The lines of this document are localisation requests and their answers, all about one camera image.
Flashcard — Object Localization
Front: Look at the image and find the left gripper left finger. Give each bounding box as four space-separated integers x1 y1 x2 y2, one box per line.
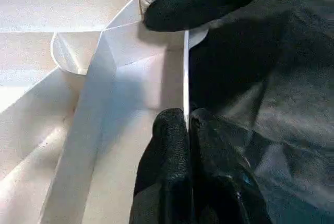
129 108 194 224

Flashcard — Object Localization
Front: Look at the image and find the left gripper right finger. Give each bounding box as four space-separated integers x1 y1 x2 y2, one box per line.
189 108 272 224

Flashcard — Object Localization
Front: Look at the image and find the white plastic table top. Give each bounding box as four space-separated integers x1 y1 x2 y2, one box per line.
0 0 209 224

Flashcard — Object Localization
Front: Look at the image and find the black mat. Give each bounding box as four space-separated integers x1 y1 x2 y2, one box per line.
0 0 334 224

